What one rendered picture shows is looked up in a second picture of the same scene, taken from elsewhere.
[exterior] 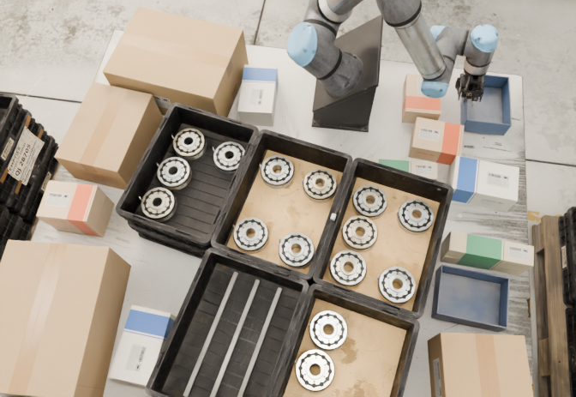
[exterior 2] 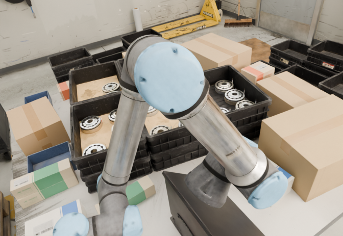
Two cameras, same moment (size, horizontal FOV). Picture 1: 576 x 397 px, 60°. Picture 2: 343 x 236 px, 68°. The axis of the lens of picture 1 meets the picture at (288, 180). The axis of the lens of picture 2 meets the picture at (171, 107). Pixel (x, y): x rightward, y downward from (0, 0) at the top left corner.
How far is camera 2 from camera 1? 159 cm
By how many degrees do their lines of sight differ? 74
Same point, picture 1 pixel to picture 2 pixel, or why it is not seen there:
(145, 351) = not seen: hidden behind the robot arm
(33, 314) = (215, 45)
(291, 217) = (163, 119)
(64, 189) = (264, 69)
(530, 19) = not seen: outside the picture
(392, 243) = (102, 139)
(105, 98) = (312, 95)
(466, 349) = (46, 121)
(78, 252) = (225, 57)
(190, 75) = (293, 121)
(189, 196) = (217, 98)
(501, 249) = (34, 176)
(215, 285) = not seen: hidden behind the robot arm
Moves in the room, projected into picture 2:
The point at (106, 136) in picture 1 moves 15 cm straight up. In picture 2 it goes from (282, 86) to (287, 60)
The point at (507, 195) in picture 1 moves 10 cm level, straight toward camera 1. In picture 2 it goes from (34, 221) to (47, 197)
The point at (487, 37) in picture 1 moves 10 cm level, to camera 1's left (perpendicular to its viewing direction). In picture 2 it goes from (66, 219) to (104, 191)
